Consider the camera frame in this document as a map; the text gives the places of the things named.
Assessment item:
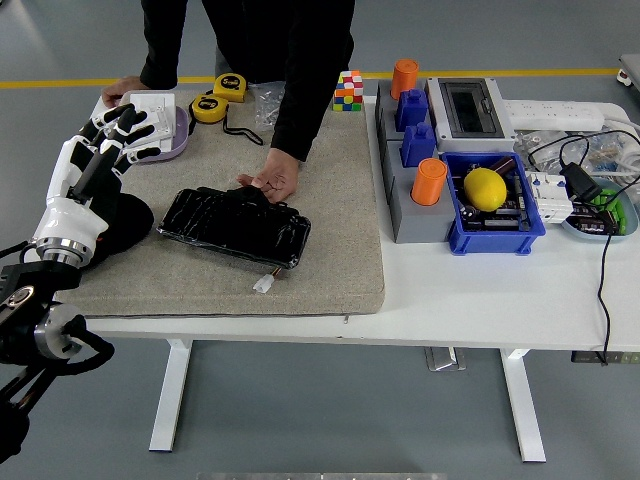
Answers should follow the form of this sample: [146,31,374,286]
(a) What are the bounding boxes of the brown capacitor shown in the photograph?
[488,155,518,177]

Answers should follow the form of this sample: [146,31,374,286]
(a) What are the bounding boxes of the grey-brown mat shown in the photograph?
[53,88,387,320]

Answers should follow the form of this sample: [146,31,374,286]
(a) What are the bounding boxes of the black power adapter with cable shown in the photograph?
[528,129,640,367]

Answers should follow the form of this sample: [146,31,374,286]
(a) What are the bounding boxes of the green terminal blocks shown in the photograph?
[593,188,630,236]

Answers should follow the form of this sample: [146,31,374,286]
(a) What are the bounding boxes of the colourful puzzle cube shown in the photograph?
[332,69,364,113]

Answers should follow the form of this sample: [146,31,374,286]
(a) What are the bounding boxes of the table control box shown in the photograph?
[571,351,640,366]

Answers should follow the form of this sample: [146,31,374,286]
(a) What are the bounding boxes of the orange cylinder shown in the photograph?
[410,157,449,207]
[390,58,420,101]

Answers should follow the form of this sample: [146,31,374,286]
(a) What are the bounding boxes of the purple tray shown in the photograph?
[133,105,191,165]

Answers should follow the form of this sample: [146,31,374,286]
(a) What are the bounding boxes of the yellow lemon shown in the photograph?
[463,167,509,211]

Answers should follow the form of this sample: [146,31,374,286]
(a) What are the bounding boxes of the white socket module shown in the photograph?
[142,107,174,146]

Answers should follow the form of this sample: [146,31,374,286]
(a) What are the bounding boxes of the blue plastic bin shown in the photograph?
[439,151,547,257]

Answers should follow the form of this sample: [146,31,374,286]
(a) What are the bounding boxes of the person's torso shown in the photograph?
[199,0,356,84]

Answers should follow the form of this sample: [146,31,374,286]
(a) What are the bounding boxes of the white table leg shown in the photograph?
[148,338,194,454]
[499,348,547,464]

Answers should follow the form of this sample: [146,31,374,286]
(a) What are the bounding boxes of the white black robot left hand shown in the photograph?
[30,103,163,251]

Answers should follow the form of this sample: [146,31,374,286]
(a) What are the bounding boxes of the white connector with wires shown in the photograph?
[252,267,284,294]

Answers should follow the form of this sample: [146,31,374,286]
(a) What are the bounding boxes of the white power strip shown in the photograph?
[502,99,606,132]

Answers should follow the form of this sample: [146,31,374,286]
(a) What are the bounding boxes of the blue block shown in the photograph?
[396,88,431,134]
[401,122,439,169]

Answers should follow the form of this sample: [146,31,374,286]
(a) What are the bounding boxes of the large grey peg base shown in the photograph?
[382,139,459,245]

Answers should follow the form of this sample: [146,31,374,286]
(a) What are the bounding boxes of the small grey peg base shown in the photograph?
[374,78,436,144]

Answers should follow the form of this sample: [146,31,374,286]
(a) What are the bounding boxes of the white circuit breaker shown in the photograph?
[524,170,575,225]

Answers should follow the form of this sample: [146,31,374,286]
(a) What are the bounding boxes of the black glossy panel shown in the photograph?
[156,185,313,271]

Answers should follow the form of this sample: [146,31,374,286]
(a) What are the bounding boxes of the clear bag of small parts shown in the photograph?
[514,128,626,174]

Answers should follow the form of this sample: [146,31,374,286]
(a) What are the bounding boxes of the person's right hand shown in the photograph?
[101,75,151,109]

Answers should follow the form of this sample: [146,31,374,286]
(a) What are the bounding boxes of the white switch plate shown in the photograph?
[119,91,177,139]

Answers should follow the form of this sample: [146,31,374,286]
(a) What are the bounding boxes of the yellow tape measure with strap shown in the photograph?
[188,93,265,147]

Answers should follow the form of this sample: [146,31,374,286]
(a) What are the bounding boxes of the white cart with red wheel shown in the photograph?
[617,53,640,94]

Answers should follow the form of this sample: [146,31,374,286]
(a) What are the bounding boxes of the black rag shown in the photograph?
[82,192,155,271]

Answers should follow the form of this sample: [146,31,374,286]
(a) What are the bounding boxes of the white cable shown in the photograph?
[604,117,640,189]

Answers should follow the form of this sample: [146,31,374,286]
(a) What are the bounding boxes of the light blue dish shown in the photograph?
[560,175,640,245]

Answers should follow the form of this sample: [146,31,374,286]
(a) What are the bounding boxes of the person's left hand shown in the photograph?
[235,148,302,204]

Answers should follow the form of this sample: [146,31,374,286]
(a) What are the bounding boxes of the dark circuit boards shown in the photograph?
[459,172,532,232]

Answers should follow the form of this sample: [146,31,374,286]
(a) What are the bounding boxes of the grey distribution box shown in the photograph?
[424,76,517,155]

